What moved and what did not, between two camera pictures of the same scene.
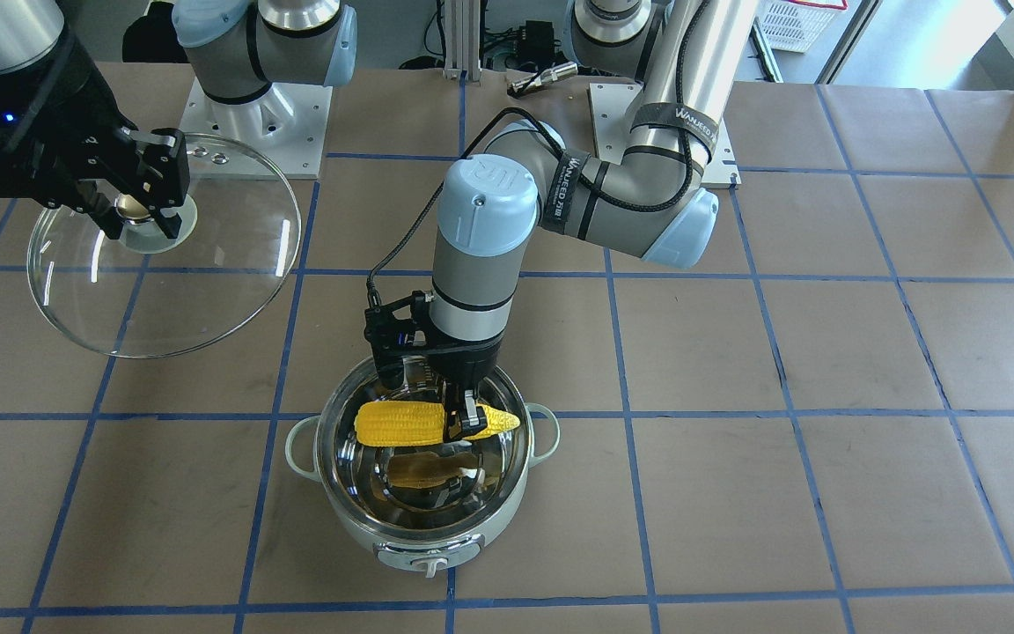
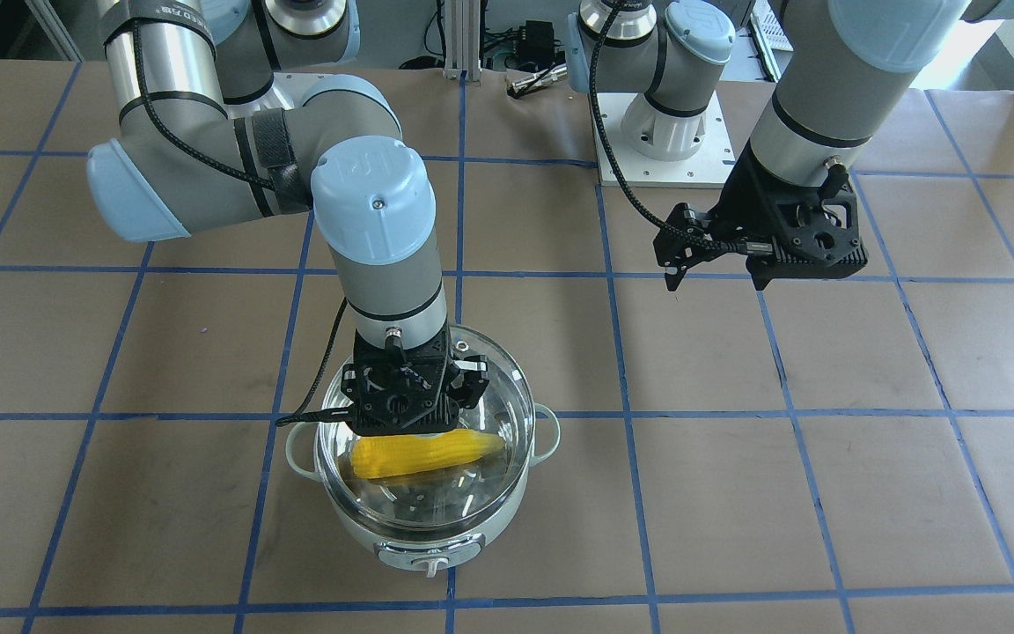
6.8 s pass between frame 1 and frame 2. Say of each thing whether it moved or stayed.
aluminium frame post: stayed
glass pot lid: moved
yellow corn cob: moved
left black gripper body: moved
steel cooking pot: stayed
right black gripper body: moved
